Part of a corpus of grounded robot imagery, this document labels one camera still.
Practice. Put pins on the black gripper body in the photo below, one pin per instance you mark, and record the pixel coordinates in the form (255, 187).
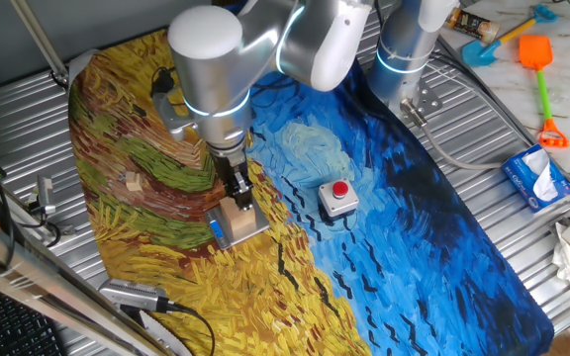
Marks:
(233, 173)

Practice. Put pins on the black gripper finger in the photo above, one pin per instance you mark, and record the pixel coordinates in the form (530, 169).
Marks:
(231, 187)
(246, 195)

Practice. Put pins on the large wooden cube block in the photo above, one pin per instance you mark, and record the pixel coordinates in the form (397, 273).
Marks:
(239, 225)

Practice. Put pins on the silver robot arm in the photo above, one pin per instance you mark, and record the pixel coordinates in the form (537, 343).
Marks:
(206, 74)

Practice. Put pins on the silver digital scale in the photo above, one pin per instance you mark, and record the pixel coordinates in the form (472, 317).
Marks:
(230, 242)

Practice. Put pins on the red button grey box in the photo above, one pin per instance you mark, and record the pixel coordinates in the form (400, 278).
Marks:
(338, 200)

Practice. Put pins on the small notched wooden block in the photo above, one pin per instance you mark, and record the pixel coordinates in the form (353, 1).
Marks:
(133, 182)

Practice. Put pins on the silver hub device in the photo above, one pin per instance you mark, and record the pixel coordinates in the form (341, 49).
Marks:
(131, 294)

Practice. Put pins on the painted blue yellow tablecloth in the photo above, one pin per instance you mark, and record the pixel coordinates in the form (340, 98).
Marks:
(413, 247)

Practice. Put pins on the thin metal stand rod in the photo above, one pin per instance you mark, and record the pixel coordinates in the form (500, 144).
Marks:
(40, 42)

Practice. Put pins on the black keyboard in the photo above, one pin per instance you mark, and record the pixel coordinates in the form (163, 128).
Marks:
(23, 326)

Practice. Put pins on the blue toy shovel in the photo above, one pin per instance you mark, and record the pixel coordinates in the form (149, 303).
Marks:
(480, 52)

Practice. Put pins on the blue tissue box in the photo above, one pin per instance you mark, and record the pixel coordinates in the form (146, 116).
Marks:
(527, 180)

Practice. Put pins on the brown drink bottle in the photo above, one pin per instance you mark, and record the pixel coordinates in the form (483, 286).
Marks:
(473, 25)

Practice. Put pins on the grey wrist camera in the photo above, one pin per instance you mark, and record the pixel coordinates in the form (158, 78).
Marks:
(171, 116)

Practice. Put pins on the grey metal bracket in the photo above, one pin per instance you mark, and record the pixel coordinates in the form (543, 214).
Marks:
(45, 193)

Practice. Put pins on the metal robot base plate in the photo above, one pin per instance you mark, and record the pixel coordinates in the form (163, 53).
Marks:
(426, 99)

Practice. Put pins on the aluminium frame bar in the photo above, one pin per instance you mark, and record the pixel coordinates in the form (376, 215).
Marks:
(42, 284)

